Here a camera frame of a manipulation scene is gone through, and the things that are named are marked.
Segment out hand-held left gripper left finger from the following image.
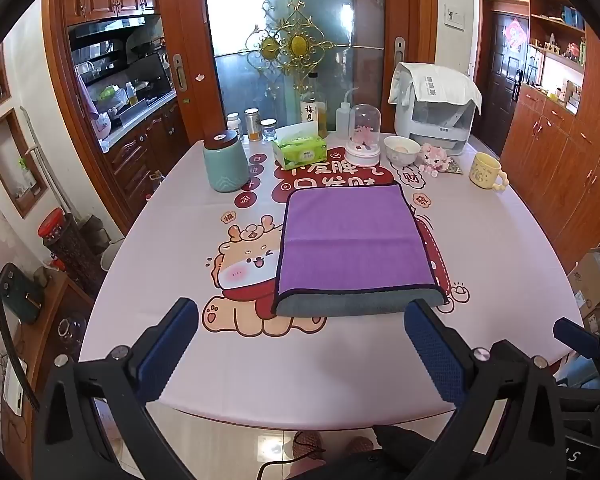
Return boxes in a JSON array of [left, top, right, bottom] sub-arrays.
[[32, 297, 201, 480]]

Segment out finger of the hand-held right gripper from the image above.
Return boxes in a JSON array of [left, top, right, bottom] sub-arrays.
[[553, 317, 600, 362]]

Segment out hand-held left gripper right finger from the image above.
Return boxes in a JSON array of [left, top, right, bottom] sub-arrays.
[[403, 299, 571, 480]]

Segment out purple towel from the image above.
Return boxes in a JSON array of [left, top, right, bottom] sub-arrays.
[[272, 183, 451, 317]]

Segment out cardboard box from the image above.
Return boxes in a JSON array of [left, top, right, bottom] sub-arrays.
[[567, 247, 600, 311]]

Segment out printed pink tablecloth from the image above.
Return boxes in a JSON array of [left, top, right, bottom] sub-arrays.
[[78, 132, 586, 431]]

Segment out person's dark trouser leg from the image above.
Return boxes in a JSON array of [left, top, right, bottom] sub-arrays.
[[287, 424, 463, 480]]

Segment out dark wicker stand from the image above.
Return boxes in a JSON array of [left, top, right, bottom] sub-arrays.
[[42, 220, 107, 297]]

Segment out brown slipper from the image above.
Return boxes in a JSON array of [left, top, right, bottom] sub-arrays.
[[291, 430, 327, 461], [342, 436, 375, 457]]

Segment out dark green bag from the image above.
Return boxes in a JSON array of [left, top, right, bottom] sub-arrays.
[[0, 262, 46, 323]]

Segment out red lidded jar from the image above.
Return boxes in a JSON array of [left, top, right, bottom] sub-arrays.
[[37, 208, 78, 247]]

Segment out tall wooden cabinet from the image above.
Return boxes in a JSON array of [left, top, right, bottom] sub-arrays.
[[500, 25, 600, 271]]

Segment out yellow mug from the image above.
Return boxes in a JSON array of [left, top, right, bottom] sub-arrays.
[[468, 152, 509, 192]]

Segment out wooden lower kitchen cabinets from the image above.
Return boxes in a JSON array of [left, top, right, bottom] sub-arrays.
[[100, 102, 191, 221]]

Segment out teal canister with brown lid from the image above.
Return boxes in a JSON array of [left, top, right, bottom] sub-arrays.
[[202, 130, 249, 193]]

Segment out pink plush toy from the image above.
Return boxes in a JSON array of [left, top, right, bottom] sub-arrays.
[[418, 142, 453, 177]]

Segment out white bowl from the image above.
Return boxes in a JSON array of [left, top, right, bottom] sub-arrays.
[[383, 135, 422, 166]]

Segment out white countertop appliance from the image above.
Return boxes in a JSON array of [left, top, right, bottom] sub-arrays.
[[392, 62, 482, 156]]

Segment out glass dome music box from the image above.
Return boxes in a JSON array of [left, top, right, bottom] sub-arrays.
[[345, 104, 382, 167]]

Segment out green tissue box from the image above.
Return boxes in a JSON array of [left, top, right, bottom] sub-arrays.
[[272, 122, 328, 171]]

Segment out metal lidded jar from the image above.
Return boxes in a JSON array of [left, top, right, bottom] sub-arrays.
[[244, 108, 262, 142]]

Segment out white squeeze bottle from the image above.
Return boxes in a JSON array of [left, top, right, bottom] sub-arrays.
[[336, 87, 358, 137]]

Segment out dark entrance door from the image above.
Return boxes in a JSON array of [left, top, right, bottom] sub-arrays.
[[490, 10, 528, 157]]

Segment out white cloth cover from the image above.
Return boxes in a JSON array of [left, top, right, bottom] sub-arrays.
[[389, 62, 482, 116]]

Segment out glass liquor bottle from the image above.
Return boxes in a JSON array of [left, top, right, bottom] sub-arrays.
[[300, 72, 328, 138]]

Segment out wooden open shelf unit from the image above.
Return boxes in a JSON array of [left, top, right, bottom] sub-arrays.
[[527, 0, 588, 116]]

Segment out red door decoration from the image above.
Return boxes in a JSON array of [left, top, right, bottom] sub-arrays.
[[504, 22, 526, 52]]

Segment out gold door ornament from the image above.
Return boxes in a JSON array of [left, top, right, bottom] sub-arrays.
[[242, 0, 348, 93]]

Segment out frosted glass door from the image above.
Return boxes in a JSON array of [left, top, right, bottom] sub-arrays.
[[202, 0, 386, 137]]

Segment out wooden wall niche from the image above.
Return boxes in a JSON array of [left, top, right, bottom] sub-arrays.
[[0, 108, 48, 218]]

